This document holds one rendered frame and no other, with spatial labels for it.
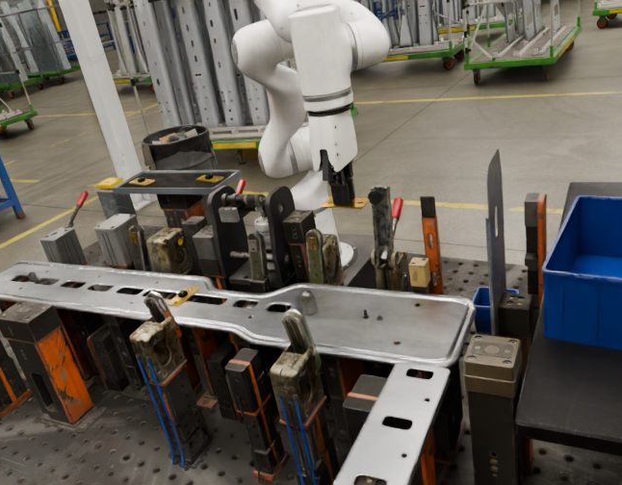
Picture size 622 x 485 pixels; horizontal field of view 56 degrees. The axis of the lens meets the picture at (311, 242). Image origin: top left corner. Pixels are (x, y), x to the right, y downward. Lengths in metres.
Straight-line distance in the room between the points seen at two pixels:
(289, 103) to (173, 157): 2.76
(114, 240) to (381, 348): 0.86
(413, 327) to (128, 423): 0.80
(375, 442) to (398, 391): 0.12
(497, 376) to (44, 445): 1.16
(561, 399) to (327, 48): 0.63
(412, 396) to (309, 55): 0.57
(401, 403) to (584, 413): 0.27
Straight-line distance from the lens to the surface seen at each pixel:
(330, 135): 1.00
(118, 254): 1.71
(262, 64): 1.43
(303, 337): 1.06
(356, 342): 1.14
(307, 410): 1.09
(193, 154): 4.24
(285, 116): 1.56
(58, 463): 1.61
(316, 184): 1.71
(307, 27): 0.97
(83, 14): 5.21
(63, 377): 1.62
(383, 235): 1.27
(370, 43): 1.00
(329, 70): 0.98
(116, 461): 1.53
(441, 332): 1.14
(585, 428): 0.92
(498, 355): 0.98
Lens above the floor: 1.66
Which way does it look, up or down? 25 degrees down
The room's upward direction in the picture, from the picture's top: 11 degrees counter-clockwise
